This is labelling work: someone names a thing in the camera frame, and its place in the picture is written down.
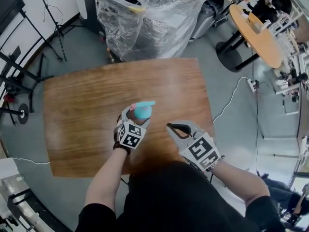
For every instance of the tripod light stand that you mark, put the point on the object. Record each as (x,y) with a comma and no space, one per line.
(56,28)

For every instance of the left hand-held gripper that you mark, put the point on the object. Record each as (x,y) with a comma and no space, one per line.
(131,135)

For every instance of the black monitor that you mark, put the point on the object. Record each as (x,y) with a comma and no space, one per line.
(7,6)

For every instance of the person's black shirt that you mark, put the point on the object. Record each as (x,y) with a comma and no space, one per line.
(169,202)

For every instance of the person's right forearm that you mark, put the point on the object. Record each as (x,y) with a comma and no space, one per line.
(241,180)

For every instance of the brown wooden table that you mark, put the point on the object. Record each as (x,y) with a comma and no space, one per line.
(38,163)

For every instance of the round orange wooden table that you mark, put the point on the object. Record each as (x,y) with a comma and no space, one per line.
(260,40)

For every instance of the black round table base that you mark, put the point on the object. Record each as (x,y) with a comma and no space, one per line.
(227,57)

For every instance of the black metal monitor stand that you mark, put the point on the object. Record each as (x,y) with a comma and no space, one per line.
(24,68)

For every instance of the plastic-wrapped pallet load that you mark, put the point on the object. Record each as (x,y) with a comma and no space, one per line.
(157,33)

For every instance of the gray black wheeled machine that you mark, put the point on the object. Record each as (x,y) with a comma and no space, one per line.
(205,20)

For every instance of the person's left forearm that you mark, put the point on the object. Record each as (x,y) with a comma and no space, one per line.
(106,178)

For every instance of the black weight plate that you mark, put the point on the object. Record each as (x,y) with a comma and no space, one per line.
(23,120)

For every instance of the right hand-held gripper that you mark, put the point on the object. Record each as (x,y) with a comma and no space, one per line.
(200,151)

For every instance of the white power strip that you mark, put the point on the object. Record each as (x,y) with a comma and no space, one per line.
(252,84)

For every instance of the white black appliance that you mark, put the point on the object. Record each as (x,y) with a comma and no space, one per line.
(89,8)

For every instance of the light blue plastic bottle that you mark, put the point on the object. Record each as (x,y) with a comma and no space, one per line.
(142,113)

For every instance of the small cardboard box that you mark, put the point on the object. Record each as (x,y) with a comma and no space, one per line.
(257,27)

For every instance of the person's left hand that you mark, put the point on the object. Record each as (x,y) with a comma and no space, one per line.
(116,135)

